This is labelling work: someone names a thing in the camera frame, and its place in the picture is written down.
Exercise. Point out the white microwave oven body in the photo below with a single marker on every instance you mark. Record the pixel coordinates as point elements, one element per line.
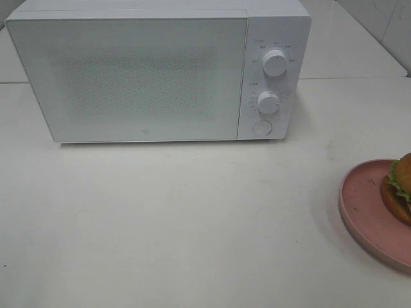
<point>270,24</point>

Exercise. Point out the white microwave door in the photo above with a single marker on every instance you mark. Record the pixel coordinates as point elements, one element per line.
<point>135,80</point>

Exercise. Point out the upper white power knob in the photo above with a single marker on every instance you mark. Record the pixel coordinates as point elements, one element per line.
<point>275,62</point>

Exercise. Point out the round white door button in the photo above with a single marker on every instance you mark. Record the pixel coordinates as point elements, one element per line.
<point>262,128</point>

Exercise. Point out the burger with lettuce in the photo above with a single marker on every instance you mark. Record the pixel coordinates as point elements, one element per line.
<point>395,189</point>

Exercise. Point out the lower white timer knob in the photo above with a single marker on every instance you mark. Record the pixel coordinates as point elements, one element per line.
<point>268,102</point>

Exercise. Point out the pink round plate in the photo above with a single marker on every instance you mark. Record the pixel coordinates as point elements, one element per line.
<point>367,219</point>

